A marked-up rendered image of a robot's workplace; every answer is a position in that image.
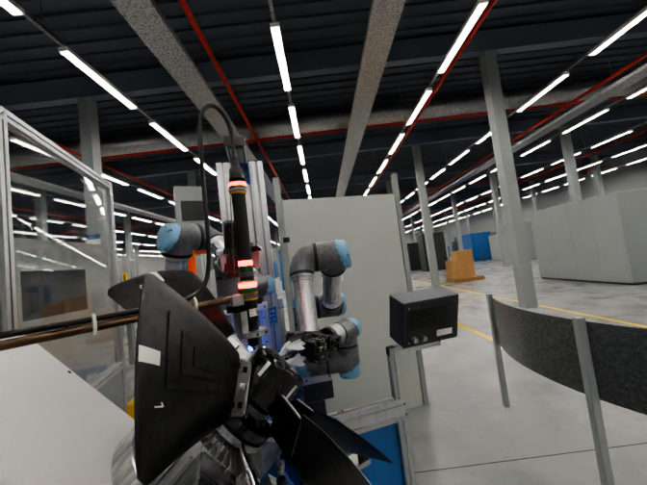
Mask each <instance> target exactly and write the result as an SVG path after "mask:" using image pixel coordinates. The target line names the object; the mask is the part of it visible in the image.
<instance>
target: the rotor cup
mask: <svg viewBox="0 0 647 485"><path fill-rule="evenodd" d="M247 360H248V361H249V362H250V363H251V374H250V381H249V388H248V395H247V402H246V411H245V413H244V415H243V416H242V417H230V418H229V421H228V422H227V424H228V425H229V426H230V427H231V428H232V429H233V430H234V431H235V432H236V433H237V434H238V435H240V436H241V437H242V438H244V439H245V440H247V441H248V442H250V443H252V444H255V445H257V446H261V445H263V444H264V443H265V442H266V441H267V440H268V439H269V437H270V436H271V433H270V430H271V427H270V424H269V422H268V420H267V417H268V416H269V415H271V416H273V415H274V411H275V407H276V403H277V400H278V396H279V394H282V395H283V396H285V397H286V396H287V395H288V393H289V392H291V391H292V389H293V388H294V387H295V386H297V387H296V389H295V390H294V391H293V392H292V394H291V395H290V396H289V397H288V400H289V402H290V401H291V399H292V398H293V397H294V396H295V394H296V393H297V392H298V390H299V389H300V388H301V387H302V385H303V380H302V378H301V377H300V375H299V374H298V373H297V372H296V370H295V369H294V368H293V367H292V366H291V365H290V364H289V363H288V362H287V361H286V360H285V359H284V358H282V357H281V356H280V355H279V354H278V353H277V352H276V351H274V350H273V349H272V348H271V347H269V346H268V345H263V344H261V345H259V346H258V348H257V349H256V350H255V351H254V352H253V353H252V354H251V356H250V357H249V358H248V359H247ZM278 361H280V362H281V361H282V362H283V363H284V364H285V365H284V366H285V367H286V368H284V367H283V366H282V365H281V364H280V363H279V362H278ZM268 362H270V363H271V364H270V365H269V366H268V368H267V369H266V370H265V371H264V372H263V373H262V375H261V376H259V375H258V374H257V373H258V372H259V371H260V370H261V369H262V368H263V367H264V366H265V365H266V364H267V363H268Z"/></svg>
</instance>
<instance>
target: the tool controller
mask: <svg viewBox="0 0 647 485"><path fill-rule="evenodd" d="M389 304H390V337H391V338H392V339H393V340H394V341H395V342H396V343H397V344H398V345H401V347H402V348H408V347H411V346H416V345H424V344H428V343H433V342H437V341H441V340H446V339H449V338H454V337H457V320H458V294H457V293H454V292H452V291H450V290H448V289H446V288H443V287H436V288H430V289H424V290H419V291H413V292H407V293H401V294H390V295H389Z"/></svg>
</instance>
